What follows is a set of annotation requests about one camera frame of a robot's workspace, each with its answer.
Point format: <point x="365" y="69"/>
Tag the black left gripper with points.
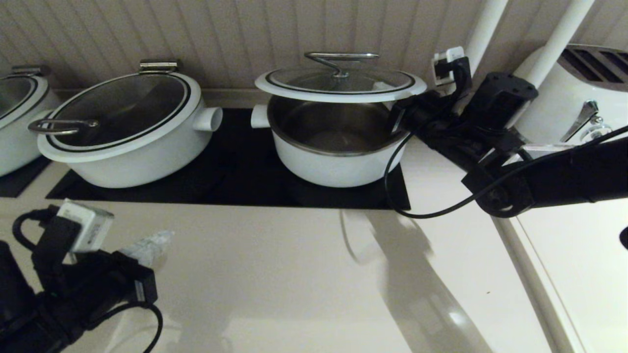
<point x="103" y="289"/>

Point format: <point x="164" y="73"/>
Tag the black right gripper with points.
<point x="441" y="122"/>

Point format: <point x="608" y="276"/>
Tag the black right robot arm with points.
<point x="579" y="171"/>

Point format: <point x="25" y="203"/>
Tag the white pot steel interior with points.
<point x="338" y="169"/>
<point x="19" y="152"/>
<point x="142" y="166"/>

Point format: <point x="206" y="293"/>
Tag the white support pole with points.
<point x="485" y="29"/>
<point x="559" y="44"/>

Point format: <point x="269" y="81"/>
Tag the large black induction cooktop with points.
<point x="235" y="162"/>

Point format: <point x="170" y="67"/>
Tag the small black induction cooktop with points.
<point x="19" y="184"/>

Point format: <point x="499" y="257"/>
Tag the white retro toaster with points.
<point x="554" y="108"/>

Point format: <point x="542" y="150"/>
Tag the clear acrylic sign holder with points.
<point x="549" y="146"/>

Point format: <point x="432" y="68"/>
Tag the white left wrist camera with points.
<point x="88" y="225"/>

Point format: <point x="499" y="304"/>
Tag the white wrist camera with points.
<point x="449" y="59"/>
<point x="88" y="225"/>

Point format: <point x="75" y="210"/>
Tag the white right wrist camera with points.
<point x="449" y="59"/>

